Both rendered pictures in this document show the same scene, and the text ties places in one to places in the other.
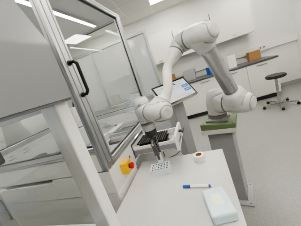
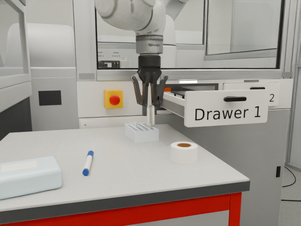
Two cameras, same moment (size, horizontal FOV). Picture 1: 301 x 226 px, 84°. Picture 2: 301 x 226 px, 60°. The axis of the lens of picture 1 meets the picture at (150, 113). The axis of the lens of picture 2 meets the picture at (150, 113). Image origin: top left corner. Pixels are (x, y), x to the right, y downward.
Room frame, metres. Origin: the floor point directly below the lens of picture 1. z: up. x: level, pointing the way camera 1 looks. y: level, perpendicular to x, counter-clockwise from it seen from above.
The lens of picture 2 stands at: (0.53, -0.71, 1.00)
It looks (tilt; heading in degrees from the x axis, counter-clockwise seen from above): 10 degrees down; 57
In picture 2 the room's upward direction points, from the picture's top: straight up
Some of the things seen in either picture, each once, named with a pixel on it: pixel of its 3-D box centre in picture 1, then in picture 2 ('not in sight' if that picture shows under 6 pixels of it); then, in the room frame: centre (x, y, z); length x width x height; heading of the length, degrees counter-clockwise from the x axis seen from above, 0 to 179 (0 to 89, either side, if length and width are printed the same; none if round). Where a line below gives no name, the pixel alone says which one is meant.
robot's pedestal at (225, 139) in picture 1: (228, 159); not in sight; (1.42, -0.56, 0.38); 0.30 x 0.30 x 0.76; 58
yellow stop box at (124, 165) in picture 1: (126, 166); (113, 98); (0.97, 0.25, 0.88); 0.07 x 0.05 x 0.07; 162
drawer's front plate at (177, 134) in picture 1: (178, 134); (227, 107); (1.19, -0.15, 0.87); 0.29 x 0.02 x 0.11; 162
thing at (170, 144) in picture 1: (152, 141); (199, 102); (1.25, 0.05, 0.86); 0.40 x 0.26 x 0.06; 72
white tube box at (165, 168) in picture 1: (160, 168); (140, 132); (0.98, 0.05, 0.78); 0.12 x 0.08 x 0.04; 78
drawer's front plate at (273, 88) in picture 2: not in sight; (251, 94); (1.59, 0.06, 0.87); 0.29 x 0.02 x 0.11; 162
